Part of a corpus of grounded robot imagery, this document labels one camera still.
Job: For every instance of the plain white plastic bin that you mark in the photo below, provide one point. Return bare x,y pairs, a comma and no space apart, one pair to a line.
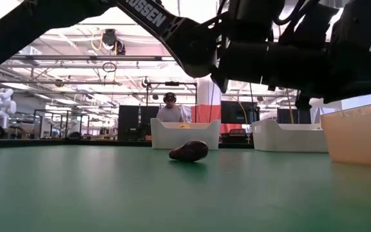
172,133

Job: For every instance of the black gantry frame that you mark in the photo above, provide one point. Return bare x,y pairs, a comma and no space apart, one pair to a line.
172,83

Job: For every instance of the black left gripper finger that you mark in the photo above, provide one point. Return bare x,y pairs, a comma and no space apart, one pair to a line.
359,71

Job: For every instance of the small purple sweet potato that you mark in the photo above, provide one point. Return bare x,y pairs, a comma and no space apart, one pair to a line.
188,151

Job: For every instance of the white and red column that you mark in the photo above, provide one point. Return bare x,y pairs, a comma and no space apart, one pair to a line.
209,103

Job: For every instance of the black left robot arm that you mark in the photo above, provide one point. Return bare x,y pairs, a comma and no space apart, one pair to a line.
172,35

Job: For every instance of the tan translucent plastic bin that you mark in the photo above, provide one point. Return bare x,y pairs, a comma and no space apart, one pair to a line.
356,138

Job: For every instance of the green table mat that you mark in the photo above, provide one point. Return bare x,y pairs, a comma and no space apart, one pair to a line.
185,193

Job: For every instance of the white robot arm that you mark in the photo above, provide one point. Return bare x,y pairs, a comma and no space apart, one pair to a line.
2,106

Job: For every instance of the black partition panel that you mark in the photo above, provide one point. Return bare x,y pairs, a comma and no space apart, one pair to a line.
130,122

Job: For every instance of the small black monitor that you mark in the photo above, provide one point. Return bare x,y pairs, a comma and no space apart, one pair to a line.
299,116

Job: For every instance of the wide black monitor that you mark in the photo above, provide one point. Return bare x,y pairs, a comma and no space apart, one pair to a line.
235,112

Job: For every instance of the person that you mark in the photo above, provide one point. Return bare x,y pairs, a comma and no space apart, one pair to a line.
171,114

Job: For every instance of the white cloth with red print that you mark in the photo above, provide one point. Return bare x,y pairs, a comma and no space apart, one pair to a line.
187,112

